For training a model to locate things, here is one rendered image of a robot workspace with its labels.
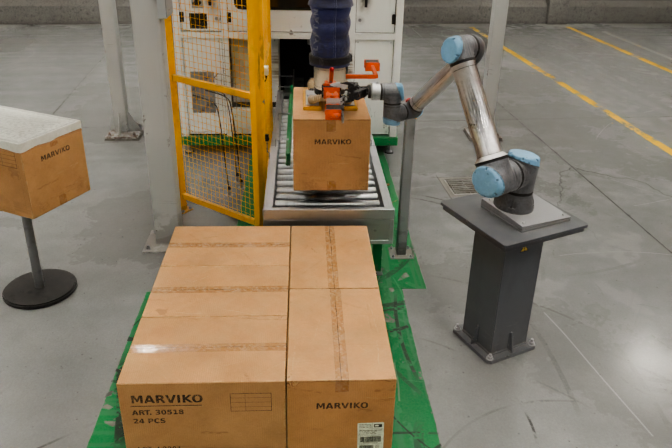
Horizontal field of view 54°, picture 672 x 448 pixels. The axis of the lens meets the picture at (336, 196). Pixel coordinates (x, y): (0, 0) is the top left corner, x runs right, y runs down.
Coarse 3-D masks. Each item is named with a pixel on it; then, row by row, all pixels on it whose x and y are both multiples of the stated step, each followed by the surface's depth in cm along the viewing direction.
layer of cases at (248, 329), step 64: (192, 256) 311; (256, 256) 312; (320, 256) 313; (192, 320) 265; (256, 320) 265; (320, 320) 266; (384, 320) 267; (128, 384) 230; (192, 384) 232; (256, 384) 233; (320, 384) 234; (384, 384) 236
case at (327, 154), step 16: (304, 112) 342; (320, 112) 342; (352, 112) 343; (368, 112) 344; (304, 128) 334; (320, 128) 334; (336, 128) 335; (352, 128) 335; (368, 128) 336; (304, 144) 337; (320, 144) 338; (336, 144) 338; (352, 144) 339; (368, 144) 339; (304, 160) 341; (320, 160) 342; (336, 160) 342; (352, 160) 343; (368, 160) 343; (304, 176) 345; (320, 176) 346; (336, 176) 346; (352, 176) 346; (368, 176) 347
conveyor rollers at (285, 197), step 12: (288, 168) 415; (288, 180) 399; (372, 180) 401; (276, 192) 382; (288, 192) 382; (300, 192) 383; (312, 192) 383; (324, 192) 383; (336, 192) 384; (348, 192) 384; (360, 192) 385; (372, 192) 385; (276, 204) 366; (288, 204) 366; (300, 204) 366; (312, 204) 367; (324, 204) 367; (336, 204) 367; (348, 204) 368; (360, 204) 368; (372, 204) 368
